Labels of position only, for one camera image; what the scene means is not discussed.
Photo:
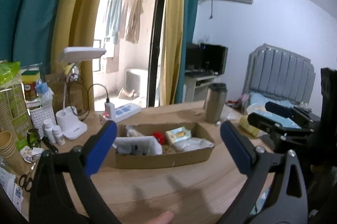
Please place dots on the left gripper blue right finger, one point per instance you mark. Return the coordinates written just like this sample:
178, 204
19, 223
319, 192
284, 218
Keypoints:
240, 148

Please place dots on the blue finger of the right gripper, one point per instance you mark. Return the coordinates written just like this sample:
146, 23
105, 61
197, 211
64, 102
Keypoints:
265, 124
285, 112

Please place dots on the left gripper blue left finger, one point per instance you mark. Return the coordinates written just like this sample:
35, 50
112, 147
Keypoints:
98, 146

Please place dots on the grey sock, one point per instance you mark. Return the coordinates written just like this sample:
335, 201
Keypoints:
132, 150

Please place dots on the clear bubble wrap roll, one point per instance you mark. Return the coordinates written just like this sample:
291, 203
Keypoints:
192, 144

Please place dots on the red spider face plush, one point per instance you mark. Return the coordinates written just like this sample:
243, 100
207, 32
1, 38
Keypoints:
159, 137

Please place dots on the cartoon tissue packet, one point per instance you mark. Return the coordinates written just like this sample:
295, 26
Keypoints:
177, 135

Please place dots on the white cloth towel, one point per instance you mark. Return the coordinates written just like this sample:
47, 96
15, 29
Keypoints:
147, 143

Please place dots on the person's left hand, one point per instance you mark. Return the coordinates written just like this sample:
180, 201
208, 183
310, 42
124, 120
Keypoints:
165, 218

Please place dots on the yellow tissue pack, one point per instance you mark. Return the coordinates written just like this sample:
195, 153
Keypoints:
244, 124

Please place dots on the blue patterned bedding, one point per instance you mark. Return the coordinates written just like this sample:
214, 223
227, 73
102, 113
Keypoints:
257, 105

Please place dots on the white desk lamp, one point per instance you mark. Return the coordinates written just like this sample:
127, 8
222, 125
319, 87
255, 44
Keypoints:
69, 117

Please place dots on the white pill bottle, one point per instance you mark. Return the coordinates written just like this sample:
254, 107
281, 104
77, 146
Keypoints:
47, 126
58, 135

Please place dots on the grey bed headboard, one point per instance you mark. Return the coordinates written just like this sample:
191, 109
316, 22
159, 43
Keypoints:
279, 74

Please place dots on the white usb charger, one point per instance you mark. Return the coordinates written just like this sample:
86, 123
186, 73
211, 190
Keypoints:
109, 112

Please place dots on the clear plastic bag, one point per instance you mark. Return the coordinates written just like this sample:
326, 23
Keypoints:
230, 114

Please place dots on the white power strip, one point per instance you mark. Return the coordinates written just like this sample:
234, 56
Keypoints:
125, 111

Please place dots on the brown cardboard box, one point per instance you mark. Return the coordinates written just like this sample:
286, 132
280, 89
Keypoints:
170, 157

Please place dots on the black marker pen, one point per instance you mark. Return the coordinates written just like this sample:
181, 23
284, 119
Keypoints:
49, 145

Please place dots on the green lens glasses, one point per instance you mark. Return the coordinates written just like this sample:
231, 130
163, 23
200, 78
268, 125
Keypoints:
33, 138

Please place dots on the steel travel mug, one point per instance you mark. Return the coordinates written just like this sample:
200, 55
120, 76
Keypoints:
215, 101

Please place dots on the white perforated basket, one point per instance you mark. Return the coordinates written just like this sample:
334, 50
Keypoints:
41, 114

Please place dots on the black scissors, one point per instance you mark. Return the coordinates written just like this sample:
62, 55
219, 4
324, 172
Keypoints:
26, 180

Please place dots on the white computer desk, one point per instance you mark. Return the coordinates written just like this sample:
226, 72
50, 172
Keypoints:
195, 88

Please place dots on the stack of paper cups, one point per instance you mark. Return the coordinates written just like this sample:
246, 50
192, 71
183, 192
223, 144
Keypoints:
10, 154

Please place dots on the green paper cup pack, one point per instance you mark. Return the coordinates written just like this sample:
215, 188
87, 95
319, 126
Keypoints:
14, 114

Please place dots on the black computer monitor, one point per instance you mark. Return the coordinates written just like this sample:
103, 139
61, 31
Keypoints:
205, 60

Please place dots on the yellow left curtain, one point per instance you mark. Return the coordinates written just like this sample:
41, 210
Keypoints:
74, 27

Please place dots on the yellow curtain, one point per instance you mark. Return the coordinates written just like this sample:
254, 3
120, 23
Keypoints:
172, 50
74, 27

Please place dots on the hanging blue shirt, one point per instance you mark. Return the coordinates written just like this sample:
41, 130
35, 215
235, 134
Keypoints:
112, 20

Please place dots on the yellow right curtain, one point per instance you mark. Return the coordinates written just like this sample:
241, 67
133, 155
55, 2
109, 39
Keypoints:
172, 50

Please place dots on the hanging beige shirt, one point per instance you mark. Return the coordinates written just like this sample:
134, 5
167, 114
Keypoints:
130, 20

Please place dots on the teal right curtain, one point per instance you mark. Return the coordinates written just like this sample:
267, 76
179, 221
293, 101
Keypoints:
189, 19

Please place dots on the teal curtain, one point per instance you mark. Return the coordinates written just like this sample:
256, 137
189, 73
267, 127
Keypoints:
27, 27
189, 19

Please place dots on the teal left curtain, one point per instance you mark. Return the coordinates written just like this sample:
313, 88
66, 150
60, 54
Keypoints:
27, 27

